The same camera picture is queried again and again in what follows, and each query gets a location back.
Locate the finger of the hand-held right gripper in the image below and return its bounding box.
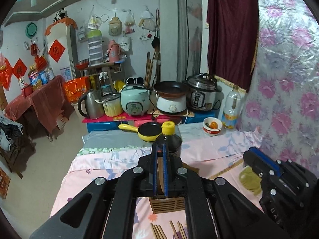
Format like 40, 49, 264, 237
243, 147, 285, 188
276, 159, 315, 188

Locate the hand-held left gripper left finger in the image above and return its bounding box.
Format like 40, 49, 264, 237
29, 142, 158, 239

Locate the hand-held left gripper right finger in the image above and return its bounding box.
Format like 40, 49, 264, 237
162, 144, 291, 239

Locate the wooden chopstick holder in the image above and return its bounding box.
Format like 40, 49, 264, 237
149, 154, 200, 215

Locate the bunch of wooden chopsticks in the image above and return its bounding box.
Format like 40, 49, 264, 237
150, 220, 188, 239

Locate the olive plush cloth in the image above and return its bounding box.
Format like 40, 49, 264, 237
239, 166, 262, 195

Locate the dark sauce bottle yellow cap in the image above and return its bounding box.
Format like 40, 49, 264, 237
152, 121, 183, 157

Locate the small yellow frying pan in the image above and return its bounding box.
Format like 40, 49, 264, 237
118, 122, 163, 143

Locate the pink deer print bedsheet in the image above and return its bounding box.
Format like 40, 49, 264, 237
50, 124, 265, 239

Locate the grey sheet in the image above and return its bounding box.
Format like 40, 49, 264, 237
82, 129, 153, 150

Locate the patterned ceramic bowl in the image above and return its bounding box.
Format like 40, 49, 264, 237
202, 118, 223, 137

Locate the pink mat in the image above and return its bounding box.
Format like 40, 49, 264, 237
82, 111, 195, 123

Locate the clear plastic bottle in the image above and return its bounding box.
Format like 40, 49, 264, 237
222, 85, 243, 130

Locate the white electric cooker with pan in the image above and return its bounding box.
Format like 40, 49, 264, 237
153, 81, 190, 115

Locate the blue storage platform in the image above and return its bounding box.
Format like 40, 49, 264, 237
86, 112, 216, 133

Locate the mint green rice cooker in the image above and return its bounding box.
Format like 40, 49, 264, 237
121, 83, 152, 116

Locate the yellow pot with lid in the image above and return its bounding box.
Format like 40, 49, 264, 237
96, 93, 124, 117

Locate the silver pressure cooker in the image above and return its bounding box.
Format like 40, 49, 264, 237
183, 73, 222, 111

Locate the stainless steel kettle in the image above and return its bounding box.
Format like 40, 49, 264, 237
78, 89, 105, 119

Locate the cardboard box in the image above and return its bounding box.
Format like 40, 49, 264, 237
56, 115, 69, 130

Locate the orange gift bag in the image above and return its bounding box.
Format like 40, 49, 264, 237
62, 77, 91, 102

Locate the pink thermos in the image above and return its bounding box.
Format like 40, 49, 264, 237
107, 40, 122, 63

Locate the red metal basin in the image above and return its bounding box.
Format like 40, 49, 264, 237
75, 58, 90, 70

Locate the table with red cloth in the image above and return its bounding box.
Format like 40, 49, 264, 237
5, 75, 75, 135

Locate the white tote bag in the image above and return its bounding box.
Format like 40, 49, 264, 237
117, 36, 131, 53

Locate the maroon curtain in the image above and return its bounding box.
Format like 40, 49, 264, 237
206, 0, 261, 92

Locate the green stacked food steamer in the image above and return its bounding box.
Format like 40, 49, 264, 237
87, 29, 104, 66

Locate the wooden chair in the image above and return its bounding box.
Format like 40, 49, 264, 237
0, 129, 35, 180

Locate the white refrigerator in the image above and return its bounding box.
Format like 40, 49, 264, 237
46, 21, 80, 90

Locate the sheer door curtain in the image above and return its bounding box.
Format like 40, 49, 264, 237
177, 0, 208, 80

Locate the dark jacket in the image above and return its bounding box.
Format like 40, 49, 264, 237
0, 116, 24, 152

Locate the red printed box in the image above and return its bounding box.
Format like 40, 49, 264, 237
0, 167, 12, 200

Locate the beige hanging bear organizer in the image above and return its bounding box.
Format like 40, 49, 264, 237
108, 16, 122, 36

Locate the cooking oil bottle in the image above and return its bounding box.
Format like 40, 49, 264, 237
28, 65, 43, 91

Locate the hanging plastic bag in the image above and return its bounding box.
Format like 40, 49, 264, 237
87, 6, 101, 30
123, 10, 135, 34
140, 7, 156, 31

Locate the red diamond paper on refrigerator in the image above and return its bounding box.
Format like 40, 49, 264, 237
48, 39, 66, 63

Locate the orange cloth cover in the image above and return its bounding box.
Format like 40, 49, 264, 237
45, 17, 78, 36

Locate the panda plush toy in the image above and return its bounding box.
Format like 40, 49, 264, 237
53, 9, 68, 22

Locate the green plastic basin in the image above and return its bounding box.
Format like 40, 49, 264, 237
26, 22, 38, 38

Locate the floral foil wall sheet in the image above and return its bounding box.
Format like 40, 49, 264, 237
237, 0, 319, 170

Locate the red diamond wall paper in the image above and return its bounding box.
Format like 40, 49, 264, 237
12, 58, 28, 79

